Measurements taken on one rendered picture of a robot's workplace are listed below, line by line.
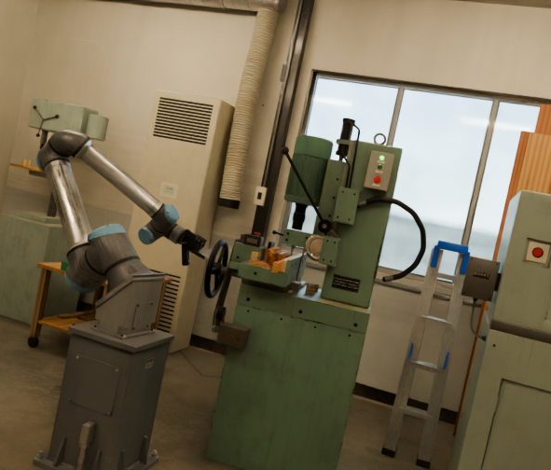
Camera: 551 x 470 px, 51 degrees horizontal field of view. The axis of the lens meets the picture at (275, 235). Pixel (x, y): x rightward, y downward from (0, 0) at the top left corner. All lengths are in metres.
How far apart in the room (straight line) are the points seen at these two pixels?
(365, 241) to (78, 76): 3.18
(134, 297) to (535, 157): 2.56
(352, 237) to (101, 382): 1.20
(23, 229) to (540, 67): 3.60
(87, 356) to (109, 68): 3.02
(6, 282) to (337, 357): 2.74
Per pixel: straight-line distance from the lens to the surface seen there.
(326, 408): 2.60
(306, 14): 4.29
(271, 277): 2.43
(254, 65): 4.18
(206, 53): 4.56
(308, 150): 2.64
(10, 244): 4.53
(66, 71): 5.18
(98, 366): 2.35
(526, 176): 3.83
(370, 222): 2.58
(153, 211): 2.78
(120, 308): 2.30
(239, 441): 2.71
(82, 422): 2.45
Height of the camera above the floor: 1.17
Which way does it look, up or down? 3 degrees down
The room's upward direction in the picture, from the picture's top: 12 degrees clockwise
